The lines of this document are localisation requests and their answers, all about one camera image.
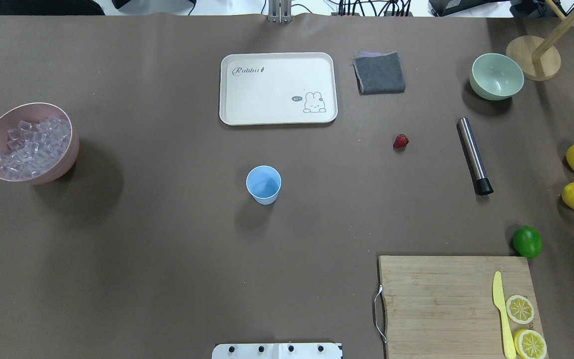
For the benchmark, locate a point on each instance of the light blue plastic cup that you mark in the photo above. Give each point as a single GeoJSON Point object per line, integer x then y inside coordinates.
{"type": "Point", "coordinates": [264, 184]}

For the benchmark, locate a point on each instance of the clear ice cubes pile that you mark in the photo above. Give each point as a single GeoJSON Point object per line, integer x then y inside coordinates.
{"type": "Point", "coordinates": [32, 149]}

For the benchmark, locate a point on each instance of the cream rabbit tray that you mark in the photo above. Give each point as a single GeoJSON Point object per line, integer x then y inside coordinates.
{"type": "Point", "coordinates": [277, 89]}

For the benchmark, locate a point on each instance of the red strawberry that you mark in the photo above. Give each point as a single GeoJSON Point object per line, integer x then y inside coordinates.
{"type": "Point", "coordinates": [401, 141]}

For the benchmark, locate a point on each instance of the grey folded cloth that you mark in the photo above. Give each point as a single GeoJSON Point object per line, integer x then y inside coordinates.
{"type": "Point", "coordinates": [379, 73]}

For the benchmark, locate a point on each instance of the wooden cutting board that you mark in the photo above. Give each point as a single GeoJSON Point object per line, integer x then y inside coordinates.
{"type": "Point", "coordinates": [441, 306]}

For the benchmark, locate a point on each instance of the steel muddler black tip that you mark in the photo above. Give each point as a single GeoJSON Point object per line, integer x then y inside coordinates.
{"type": "Point", "coordinates": [482, 184]}

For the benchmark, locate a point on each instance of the mint green bowl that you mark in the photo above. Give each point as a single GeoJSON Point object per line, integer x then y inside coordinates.
{"type": "Point", "coordinates": [495, 77]}

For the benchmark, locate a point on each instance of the yellow plastic knife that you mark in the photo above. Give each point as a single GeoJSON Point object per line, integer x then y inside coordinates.
{"type": "Point", "coordinates": [498, 301]}

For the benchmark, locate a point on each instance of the green lime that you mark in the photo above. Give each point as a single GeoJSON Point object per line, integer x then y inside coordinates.
{"type": "Point", "coordinates": [527, 242]}

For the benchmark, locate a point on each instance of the lemon slice upper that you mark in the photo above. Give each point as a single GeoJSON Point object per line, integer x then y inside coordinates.
{"type": "Point", "coordinates": [520, 309]}

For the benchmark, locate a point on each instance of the lemon slice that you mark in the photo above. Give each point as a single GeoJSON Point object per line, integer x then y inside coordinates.
{"type": "Point", "coordinates": [520, 309]}
{"type": "Point", "coordinates": [530, 344]}

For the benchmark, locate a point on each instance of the lemon slice lower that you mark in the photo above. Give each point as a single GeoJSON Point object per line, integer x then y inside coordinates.
{"type": "Point", "coordinates": [530, 344]}

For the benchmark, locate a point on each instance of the pink bowl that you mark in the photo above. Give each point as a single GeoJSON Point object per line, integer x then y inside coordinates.
{"type": "Point", "coordinates": [33, 113]}

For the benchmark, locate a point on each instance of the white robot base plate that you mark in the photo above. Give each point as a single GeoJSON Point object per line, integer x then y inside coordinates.
{"type": "Point", "coordinates": [278, 351]}

